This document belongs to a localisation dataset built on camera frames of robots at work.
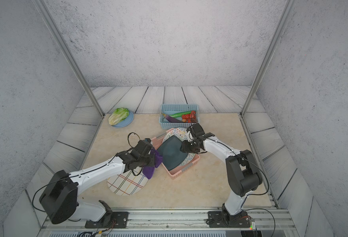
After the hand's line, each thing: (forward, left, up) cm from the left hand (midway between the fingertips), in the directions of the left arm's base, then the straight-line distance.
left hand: (157, 160), depth 86 cm
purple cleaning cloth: (-7, +4, +1) cm, 8 cm away
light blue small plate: (+37, +27, -7) cm, 47 cm away
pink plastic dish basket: (-8, -10, 0) cm, 13 cm away
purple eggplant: (+38, -7, -6) cm, 39 cm away
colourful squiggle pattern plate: (+19, -14, 0) cm, 24 cm away
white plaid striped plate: (-10, +17, -8) cm, 21 cm away
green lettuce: (+40, +32, -2) cm, 51 cm away
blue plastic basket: (+47, -8, -3) cm, 47 cm away
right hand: (+7, -16, 0) cm, 17 cm away
